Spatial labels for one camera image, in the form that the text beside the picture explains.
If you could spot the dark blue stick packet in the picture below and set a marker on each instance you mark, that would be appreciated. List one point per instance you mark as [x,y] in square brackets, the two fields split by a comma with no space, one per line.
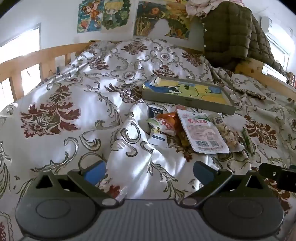
[154,111]

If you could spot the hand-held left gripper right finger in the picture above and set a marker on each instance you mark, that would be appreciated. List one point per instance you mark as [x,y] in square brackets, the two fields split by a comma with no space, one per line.
[203,173]

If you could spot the clear packet of nuts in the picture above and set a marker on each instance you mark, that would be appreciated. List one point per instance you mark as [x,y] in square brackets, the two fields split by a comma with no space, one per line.
[227,134]

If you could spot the floral printed blanket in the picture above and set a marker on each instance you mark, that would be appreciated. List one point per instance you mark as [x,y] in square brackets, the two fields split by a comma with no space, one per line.
[69,139]

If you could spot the grey tray with cartoon print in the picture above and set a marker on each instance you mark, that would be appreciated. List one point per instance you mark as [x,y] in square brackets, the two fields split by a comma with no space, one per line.
[185,102]

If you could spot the orange snack packet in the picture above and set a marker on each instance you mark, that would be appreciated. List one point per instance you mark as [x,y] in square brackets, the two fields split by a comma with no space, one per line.
[170,122]

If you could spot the white blue sachet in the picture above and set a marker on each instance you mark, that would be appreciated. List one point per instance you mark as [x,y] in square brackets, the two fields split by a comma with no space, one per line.
[157,138]

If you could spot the orange brown wall poster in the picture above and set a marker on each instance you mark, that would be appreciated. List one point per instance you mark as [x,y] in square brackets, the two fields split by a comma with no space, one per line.
[148,20]

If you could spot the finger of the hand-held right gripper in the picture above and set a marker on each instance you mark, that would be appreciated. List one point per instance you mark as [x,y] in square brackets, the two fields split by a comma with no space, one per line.
[270,171]
[288,184]

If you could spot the olive quilted jacket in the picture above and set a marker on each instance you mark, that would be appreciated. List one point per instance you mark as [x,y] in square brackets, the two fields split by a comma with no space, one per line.
[226,34]

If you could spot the wooden bed frame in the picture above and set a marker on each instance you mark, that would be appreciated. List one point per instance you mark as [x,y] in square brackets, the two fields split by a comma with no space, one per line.
[34,55]

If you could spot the white pink snack packet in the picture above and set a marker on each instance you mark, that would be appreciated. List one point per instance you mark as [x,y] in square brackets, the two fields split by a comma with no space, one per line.
[201,132]

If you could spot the reddish patterned box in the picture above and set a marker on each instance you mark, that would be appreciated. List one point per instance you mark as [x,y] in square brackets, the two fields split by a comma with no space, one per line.
[292,81]

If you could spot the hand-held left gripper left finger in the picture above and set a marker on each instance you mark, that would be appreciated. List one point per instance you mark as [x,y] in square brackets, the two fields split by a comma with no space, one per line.
[94,173]

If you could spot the white air conditioner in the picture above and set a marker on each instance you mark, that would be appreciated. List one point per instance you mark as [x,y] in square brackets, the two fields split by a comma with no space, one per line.
[269,24]

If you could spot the white cabinet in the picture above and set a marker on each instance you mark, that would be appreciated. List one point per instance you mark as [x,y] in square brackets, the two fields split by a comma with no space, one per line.
[272,70]

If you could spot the pink floral cloth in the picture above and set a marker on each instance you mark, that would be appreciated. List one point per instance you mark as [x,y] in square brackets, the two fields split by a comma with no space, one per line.
[196,7]

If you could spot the small green packet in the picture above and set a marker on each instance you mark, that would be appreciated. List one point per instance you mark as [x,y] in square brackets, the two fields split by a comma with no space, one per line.
[248,140]

